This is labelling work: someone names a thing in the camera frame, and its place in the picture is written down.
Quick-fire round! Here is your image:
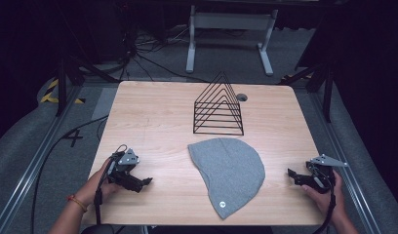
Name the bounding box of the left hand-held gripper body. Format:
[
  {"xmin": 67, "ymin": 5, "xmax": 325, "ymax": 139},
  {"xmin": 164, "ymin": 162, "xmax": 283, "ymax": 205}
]
[{"xmin": 106, "ymin": 147, "xmax": 146, "ymax": 193}]

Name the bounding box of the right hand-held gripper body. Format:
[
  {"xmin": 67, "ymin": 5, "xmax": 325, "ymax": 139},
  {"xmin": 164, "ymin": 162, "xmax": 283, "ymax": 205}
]
[{"xmin": 295, "ymin": 153, "xmax": 349, "ymax": 195}]

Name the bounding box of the grey knit beanie hat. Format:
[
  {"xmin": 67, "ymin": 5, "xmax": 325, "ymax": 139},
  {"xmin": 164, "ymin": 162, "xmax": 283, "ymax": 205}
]
[{"xmin": 187, "ymin": 136, "xmax": 266, "ymax": 220}]

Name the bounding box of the black wire file rack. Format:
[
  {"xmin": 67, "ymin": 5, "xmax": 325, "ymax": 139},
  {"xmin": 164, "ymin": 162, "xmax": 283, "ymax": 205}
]
[{"xmin": 192, "ymin": 71, "xmax": 245, "ymax": 137}]

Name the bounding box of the person's right hand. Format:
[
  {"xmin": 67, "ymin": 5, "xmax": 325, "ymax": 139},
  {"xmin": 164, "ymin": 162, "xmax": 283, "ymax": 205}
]
[{"xmin": 300, "ymin": 169, "xmax": 345, "ymax": 220}]

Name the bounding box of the person's left hand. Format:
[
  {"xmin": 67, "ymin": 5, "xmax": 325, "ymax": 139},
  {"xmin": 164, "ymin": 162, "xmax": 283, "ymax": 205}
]
[{"xmin": 73, "ymin": 158, "xmax": 123, "ymax": 208}]

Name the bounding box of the black metal stand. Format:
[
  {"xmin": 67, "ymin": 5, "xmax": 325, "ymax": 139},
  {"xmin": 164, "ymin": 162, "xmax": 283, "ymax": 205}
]
[
  {"xmin": 55, "ymin": 57, "xmax": 120, "ymax": 117},
  {"xmin": 278, "ymin": 62, "xmax": 335, "ymax": 124}
]

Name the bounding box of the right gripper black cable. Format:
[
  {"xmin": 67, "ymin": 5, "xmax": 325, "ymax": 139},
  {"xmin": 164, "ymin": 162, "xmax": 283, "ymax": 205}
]
[{"xmin": 312, "ymin": 162, "xmax": 338, "ymax": 234}]

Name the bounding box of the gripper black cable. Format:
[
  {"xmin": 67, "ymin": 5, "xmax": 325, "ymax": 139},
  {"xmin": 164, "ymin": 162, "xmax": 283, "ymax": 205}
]
[
  {"xmin": 312, "ymin": 162, "xmax": 338, "ymax": 234},
  {"xmin": 94, "ymin": 144, "xmax": 129, "ymax": 226}
]

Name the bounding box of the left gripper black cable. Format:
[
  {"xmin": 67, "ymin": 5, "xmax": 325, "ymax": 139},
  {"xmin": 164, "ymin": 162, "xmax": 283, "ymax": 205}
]
[{"xmin": 94, "ymin": 144, "xmax": 129, "ymax": 226}]

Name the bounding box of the orange wrist bracelet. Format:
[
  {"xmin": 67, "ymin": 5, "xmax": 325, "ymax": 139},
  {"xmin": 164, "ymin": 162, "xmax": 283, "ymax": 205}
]
[{"xmin": 66, "ymin": 193, "xmax": 89, "ymax": 214}]

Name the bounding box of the black floor cable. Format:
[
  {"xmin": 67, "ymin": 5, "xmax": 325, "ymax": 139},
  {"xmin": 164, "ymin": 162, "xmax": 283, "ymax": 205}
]
[{"xmin": 30, "ymin": 114, "xmax": 109, "ymax": 234}]

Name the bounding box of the tangle of black floor cables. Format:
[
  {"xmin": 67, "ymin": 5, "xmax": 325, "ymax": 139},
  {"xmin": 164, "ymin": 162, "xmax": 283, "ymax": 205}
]
[{"xmin": 118, "ymin": 25, "xmax": 211, "ymax": 84}]

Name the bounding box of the grey metal table frame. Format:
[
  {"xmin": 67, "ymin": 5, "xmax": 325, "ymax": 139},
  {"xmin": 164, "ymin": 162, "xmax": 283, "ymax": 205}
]
[{"xmin": 185, "ymin": 5, "xmax": 279, "ymax": 77}]

